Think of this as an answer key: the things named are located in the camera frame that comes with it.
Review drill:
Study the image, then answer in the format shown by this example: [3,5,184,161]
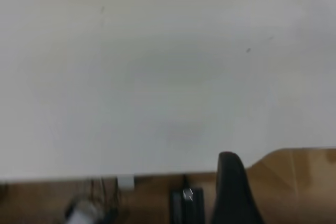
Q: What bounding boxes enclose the white table edge bracket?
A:
[116,173,136,191]

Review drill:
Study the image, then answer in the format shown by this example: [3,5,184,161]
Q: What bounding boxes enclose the black box with screw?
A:
[170,174,206,224]

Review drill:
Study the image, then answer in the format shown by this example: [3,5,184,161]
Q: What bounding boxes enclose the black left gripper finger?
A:
[209,151,265,224]

